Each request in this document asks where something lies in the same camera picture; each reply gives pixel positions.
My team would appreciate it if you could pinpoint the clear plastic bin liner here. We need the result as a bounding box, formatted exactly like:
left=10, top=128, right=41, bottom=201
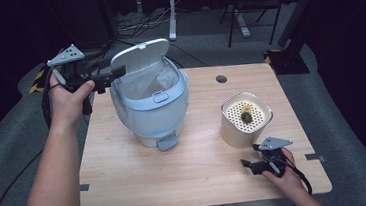
left=116, top=58, right=181, bottom=101

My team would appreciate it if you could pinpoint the black metal stand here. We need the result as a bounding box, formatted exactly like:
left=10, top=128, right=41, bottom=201
left=257, top=0, right=335, bottom=78

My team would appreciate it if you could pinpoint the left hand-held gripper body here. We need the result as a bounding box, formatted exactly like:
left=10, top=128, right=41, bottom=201
left=45, top=41, right=104, bottom=100

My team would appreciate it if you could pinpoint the white pedal trash can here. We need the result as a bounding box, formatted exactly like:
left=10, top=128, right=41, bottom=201
left=104, top=36, right=195, bottom=156

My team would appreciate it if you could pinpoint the bundle of floor cables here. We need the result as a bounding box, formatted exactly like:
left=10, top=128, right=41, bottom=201
left=113, top=4, right=179, bottom=35

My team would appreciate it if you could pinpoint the small dark clump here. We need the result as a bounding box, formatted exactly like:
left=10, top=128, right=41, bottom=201
left=240, top=111, right=255, bottom=125

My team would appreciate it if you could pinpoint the person's right hand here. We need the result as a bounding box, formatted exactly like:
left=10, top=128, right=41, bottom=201
left=259, top=146, right=310, bottom=200

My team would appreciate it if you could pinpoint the beige container with perforated insert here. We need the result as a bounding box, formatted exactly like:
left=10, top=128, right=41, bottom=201
left=216, top=89, right=276, bottom=151

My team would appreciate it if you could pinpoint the yellow and black striped base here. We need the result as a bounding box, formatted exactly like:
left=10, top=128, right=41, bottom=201
left=26, top=64, right=54, bottom=95

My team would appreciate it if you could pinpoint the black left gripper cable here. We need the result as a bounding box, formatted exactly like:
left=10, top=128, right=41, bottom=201
left=0, top=65, right=68, bottom=206

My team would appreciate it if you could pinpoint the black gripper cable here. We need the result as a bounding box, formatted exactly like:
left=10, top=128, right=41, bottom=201
left=0, top=65, right=68, bottom=206
left=263, top=150, right=314, bottom=200

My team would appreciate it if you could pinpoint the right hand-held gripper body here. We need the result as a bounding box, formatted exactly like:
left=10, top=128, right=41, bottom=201
left=247, top=135, right=297, bottom=179

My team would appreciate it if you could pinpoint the black chair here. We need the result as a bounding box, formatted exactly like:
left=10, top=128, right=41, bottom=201
left=216, top=0, right=288, bottom=50

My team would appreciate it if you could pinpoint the white desk frame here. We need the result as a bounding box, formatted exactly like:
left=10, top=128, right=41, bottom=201
left=165, top=0, right=253, bottom=45

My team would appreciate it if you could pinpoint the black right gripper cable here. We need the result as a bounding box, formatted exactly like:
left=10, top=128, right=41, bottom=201
left=263, top=150, right=314, bottom=200

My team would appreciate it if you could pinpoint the person's left hand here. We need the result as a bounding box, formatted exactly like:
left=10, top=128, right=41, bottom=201
left=46, top=69, right=100, bottom=130

